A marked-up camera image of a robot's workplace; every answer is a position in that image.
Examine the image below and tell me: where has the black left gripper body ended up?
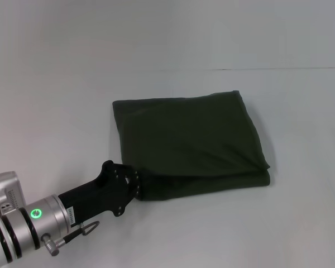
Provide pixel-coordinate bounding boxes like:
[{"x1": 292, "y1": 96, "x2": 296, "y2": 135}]
[{"x1": 57, "y1": 160, "x2": 142, "y2": 224}]

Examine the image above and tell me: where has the dark green FREE print t-shirt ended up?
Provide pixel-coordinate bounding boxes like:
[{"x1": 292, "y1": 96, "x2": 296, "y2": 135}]
[{"x1": 112, "y1": 89, "x2": 271, "y2": 202}]

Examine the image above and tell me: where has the dark red left gripper cable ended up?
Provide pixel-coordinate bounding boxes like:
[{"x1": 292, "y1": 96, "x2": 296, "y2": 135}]
[{"x1": 41, "y1": 219, "x2": 101, "y2": 255}]

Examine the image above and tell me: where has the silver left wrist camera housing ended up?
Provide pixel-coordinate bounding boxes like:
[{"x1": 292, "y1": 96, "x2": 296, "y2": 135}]
[{"x1": 0, "y1": 170, "x2": 27, "y2": 218}]

